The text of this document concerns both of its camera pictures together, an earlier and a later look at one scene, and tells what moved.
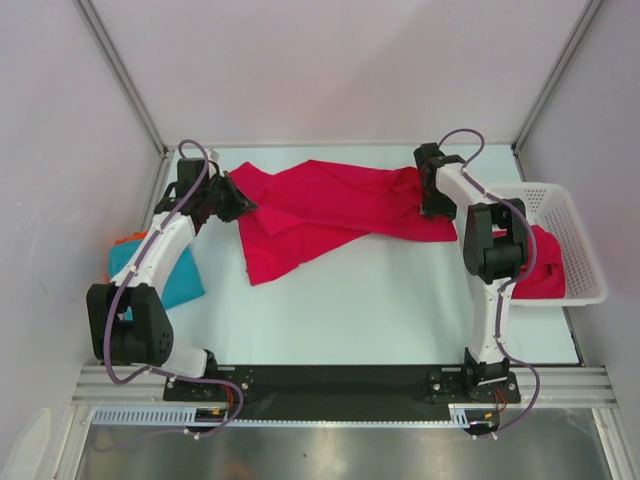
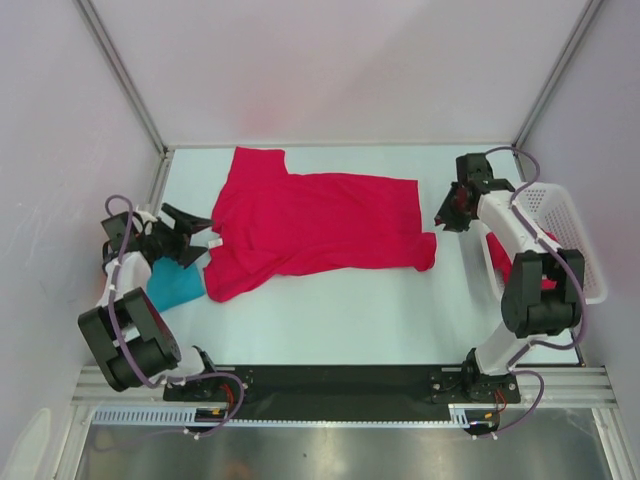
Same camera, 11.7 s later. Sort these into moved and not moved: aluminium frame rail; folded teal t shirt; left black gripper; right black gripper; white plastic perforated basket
Moved: right black gripper; left black gripper
Not moved: aluminium frame rail; white plastic perforated basket; folded teal t shirt
